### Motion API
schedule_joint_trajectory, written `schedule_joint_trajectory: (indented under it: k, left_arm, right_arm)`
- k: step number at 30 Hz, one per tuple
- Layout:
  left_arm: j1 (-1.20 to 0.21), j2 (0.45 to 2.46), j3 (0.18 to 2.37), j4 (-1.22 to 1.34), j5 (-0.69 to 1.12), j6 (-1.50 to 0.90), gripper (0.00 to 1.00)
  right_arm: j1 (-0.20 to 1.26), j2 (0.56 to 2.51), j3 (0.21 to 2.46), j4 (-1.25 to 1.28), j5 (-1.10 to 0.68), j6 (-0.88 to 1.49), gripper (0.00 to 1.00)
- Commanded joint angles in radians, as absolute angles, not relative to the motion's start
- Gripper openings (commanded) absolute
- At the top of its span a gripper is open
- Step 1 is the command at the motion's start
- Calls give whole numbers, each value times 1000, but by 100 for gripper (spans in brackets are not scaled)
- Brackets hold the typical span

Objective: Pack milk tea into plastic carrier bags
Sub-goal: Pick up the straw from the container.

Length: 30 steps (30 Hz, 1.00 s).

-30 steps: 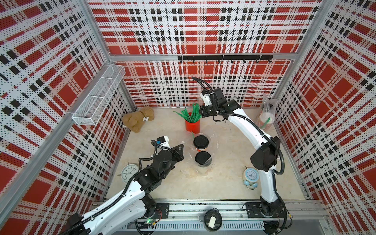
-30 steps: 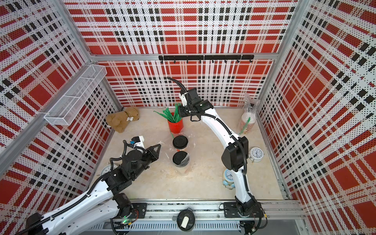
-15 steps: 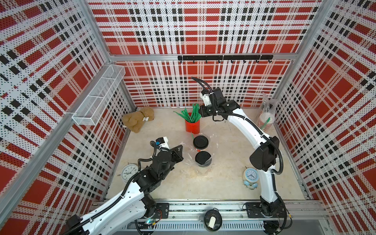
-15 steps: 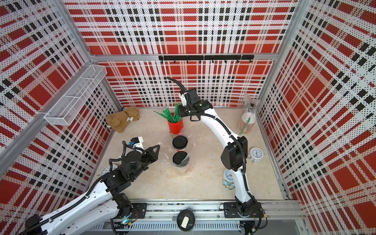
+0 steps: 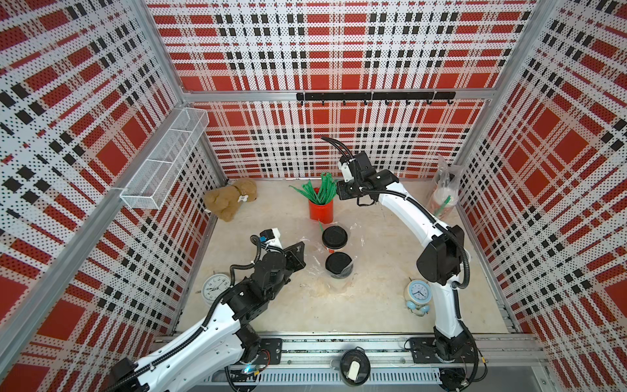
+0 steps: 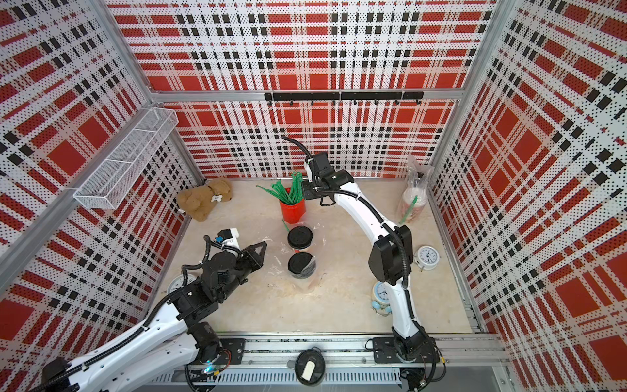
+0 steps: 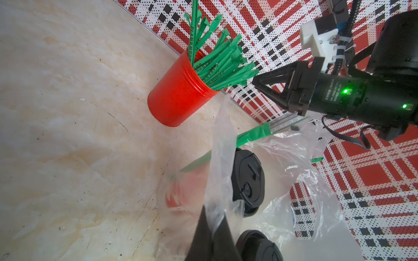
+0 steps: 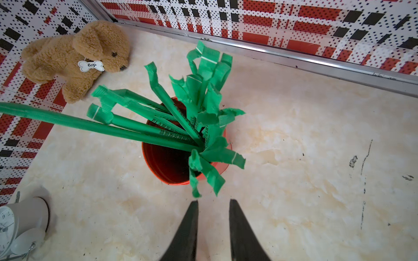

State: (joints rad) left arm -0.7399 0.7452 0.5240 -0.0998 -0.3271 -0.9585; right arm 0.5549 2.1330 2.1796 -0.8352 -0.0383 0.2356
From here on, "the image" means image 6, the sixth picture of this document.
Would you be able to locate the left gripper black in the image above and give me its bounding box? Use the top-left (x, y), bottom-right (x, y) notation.
top-left (218, 241), bottom-right (266, 301)

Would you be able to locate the black lid red cup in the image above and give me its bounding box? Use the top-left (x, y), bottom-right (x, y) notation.
top-left (287, 225), bottom-right (314, 253)

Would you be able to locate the single green straw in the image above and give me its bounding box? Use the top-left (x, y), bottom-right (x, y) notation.
top-left (399, 195), bottom-right (422, 225)

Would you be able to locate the clear plastic carrier bag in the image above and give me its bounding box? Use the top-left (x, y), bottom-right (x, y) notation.
top-left (397, 155), bottom-right (434, 225)

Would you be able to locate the white lid milk tea cup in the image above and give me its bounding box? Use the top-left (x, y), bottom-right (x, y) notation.
top-left (398, 188), bottom-right (428, 224)

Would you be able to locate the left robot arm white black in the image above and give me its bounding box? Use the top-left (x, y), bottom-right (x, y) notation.
top-left (35, 239), bottom-right (267, 391)

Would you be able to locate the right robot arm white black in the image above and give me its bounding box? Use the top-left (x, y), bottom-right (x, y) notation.
top-left (303, 151), bottom-right (439, 362)

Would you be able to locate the green straws bundle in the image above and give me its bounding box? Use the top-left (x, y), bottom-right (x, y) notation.
top-left (257, 172), bottom-right (305, 206)

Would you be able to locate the red straw holder cup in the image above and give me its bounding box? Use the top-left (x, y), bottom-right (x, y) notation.
top-left (279, 188), bottom-right (306, 225)

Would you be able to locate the brown teddy bear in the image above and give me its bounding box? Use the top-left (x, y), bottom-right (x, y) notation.
top-left (176, 178), bottom-right (233, 222)

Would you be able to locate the white alarm clock left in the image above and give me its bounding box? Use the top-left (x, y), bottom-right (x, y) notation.
top-left (167, 274), bottom-right (189, 294)

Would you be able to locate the white alarm clock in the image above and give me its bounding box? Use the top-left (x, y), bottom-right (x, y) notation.
top-left (167, 274), bottom-right (189, 294)
top-left (414, 245), bottom-right (441, 271)

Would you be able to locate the white alarm clock right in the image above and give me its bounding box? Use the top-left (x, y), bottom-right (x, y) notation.
top-left (414, 245), bottom-right (441, 271)

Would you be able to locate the light blue alarm clock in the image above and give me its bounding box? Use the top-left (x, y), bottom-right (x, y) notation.
top-left (371, 282), bottom-right (392, 317)

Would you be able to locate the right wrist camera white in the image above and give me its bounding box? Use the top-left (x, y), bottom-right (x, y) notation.
top-left (304, 158), bottom-right (314, 182)

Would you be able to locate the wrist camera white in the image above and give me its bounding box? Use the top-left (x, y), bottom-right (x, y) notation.
top-left (304, 158), bottom-right (314, 182)
top-left (215, 228), bottom-right (240, 250)

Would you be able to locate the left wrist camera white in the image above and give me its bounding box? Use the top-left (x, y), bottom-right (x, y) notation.
top-left (215, 228), bottom-right (240, 250)

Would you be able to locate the black hook rail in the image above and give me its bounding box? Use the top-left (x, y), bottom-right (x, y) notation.
top-left (264, 91), bottom-right (425, 104)

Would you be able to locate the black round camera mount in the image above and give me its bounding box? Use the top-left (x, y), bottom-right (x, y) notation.
top-left (294, 347), bottom-right (326, 387)

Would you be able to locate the white wire mesh basket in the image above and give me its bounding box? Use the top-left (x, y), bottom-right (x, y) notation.
top-left (73, 108), bottom-right (178, 210)

